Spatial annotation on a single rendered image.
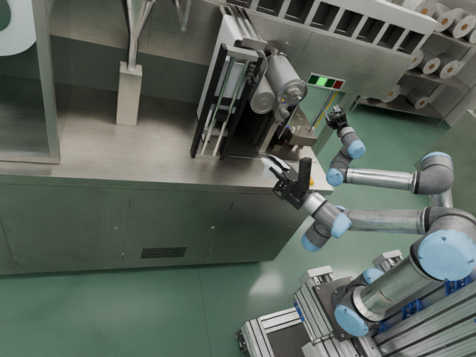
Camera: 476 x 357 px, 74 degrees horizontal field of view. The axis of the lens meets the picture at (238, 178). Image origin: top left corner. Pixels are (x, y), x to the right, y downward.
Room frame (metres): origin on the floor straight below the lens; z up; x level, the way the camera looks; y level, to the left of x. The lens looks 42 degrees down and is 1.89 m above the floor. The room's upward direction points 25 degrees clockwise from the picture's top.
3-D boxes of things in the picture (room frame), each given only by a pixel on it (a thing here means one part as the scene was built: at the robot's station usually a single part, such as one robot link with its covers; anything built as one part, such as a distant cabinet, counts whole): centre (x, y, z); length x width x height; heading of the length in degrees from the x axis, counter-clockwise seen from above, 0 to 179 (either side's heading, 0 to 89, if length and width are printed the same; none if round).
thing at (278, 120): (1.37, -0.05, 1.05); 0.06 x 0.05 x 0.31; 31
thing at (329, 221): (0.76, -0.33, 1.21); 0.11 x 0.08 x 0.09; 64
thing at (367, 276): (0.76, -0.62, 0.98); 0.13 x 0.12 x 0.14; 154
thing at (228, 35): (1.39, 0.31, 1.17); 0.34 x 0.05 x 0.54; 31
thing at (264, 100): (1.47, 0.10, 1.17); 0.26 x 0.12 x 0.12; 31
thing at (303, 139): (1.66, -0.13, 1.00); 0.40 x 0.16 x 0.06; 31
